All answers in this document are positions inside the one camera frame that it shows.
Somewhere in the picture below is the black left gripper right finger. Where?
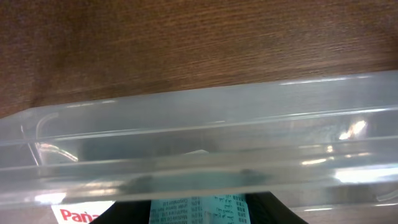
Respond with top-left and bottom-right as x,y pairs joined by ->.
245,192 -> 308,224

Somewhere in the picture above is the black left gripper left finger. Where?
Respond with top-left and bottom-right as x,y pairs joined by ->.
90,200 -> 151,224

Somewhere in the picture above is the white Panadol medicine box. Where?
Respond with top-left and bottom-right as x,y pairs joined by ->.
51,201 -> 114,224

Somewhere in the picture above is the small gold-lidded jar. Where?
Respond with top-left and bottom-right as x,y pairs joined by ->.
149,194 -> 251,224

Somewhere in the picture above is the clear plastic container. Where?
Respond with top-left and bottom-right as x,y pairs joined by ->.
1,71 -> 397,223

